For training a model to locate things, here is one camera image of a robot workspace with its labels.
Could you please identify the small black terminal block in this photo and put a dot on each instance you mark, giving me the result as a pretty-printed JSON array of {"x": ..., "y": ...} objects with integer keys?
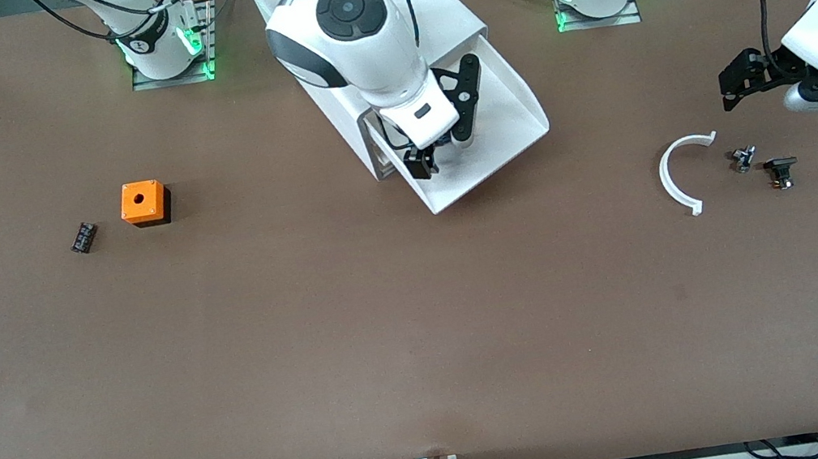
[{"x": 84, "y": 236}]

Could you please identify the white curved plastic arc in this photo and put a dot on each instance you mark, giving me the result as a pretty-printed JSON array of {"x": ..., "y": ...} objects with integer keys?
[{"x": 665, "y": 179}]

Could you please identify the black push button part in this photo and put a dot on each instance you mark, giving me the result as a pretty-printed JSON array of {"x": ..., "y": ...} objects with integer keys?
[{"x": 780, "y": 164}]

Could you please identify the small silver black part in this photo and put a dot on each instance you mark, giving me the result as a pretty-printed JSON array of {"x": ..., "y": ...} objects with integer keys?
[{"x": 742, "y": 158}]

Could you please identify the large white cabinet drawer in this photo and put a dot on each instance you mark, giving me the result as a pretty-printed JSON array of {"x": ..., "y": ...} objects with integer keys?
[{"x": 502, "y": 141}]

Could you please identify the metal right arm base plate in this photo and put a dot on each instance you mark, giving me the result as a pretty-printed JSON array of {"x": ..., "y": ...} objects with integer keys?
[{"x": 176, "y": 80}]

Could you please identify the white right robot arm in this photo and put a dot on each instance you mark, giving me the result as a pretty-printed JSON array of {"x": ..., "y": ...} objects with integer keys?
[{"x": 355, "y": 41}]

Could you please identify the orange button box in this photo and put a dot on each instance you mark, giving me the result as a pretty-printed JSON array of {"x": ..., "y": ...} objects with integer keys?
[{"x": 142, "y": 199}]

